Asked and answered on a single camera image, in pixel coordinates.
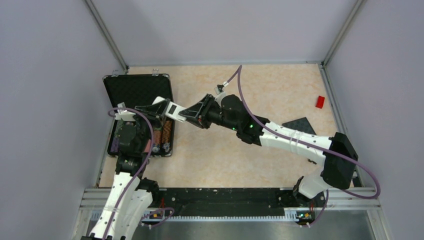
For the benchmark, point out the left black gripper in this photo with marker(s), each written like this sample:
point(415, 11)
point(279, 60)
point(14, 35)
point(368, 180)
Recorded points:
point(155, 112)

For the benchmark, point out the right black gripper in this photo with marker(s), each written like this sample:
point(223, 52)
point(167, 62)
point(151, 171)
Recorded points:
point(198, 115)

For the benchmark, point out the white remote control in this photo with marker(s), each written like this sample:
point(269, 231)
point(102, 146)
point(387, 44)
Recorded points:
point(172, 109)

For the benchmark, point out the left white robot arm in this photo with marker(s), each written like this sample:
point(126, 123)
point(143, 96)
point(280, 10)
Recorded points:
point(130, 194)

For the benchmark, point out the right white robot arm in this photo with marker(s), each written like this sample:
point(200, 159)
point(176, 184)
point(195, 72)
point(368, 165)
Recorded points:
point(335, 155)

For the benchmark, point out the black poker chip case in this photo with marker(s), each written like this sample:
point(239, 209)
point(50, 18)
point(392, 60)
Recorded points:
point(138, 90)

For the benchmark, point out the dark grey studded baseplate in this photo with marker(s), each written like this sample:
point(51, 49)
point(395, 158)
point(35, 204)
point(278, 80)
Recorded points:
point(300, 124)

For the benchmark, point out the red toy brick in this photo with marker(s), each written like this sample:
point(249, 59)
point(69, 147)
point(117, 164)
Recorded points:
point(320, 102)

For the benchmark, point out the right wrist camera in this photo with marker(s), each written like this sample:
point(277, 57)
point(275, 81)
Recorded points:
point(220, 87)

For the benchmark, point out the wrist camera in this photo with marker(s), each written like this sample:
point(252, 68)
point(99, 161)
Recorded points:
point(124, 115)
point(220, 87)

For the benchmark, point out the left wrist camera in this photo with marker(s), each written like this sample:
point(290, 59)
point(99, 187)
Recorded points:
point(124, 115)

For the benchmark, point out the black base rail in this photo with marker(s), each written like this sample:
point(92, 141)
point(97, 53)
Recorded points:
point(178, 204)

